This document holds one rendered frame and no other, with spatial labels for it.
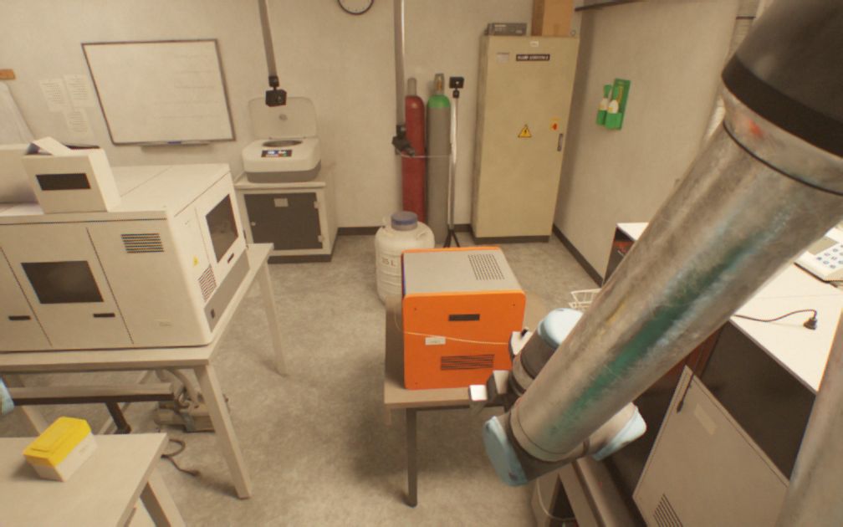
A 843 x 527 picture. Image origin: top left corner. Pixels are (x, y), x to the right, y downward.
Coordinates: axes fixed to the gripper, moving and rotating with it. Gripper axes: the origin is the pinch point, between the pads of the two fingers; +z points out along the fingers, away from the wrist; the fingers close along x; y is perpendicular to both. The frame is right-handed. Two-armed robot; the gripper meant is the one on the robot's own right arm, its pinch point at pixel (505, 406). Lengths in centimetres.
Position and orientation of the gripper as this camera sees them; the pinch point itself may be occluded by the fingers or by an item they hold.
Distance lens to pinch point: 97.7
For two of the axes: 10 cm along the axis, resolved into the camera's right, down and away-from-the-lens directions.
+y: 0.9, 7.8, -6.2
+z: -1.6, 6.2, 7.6
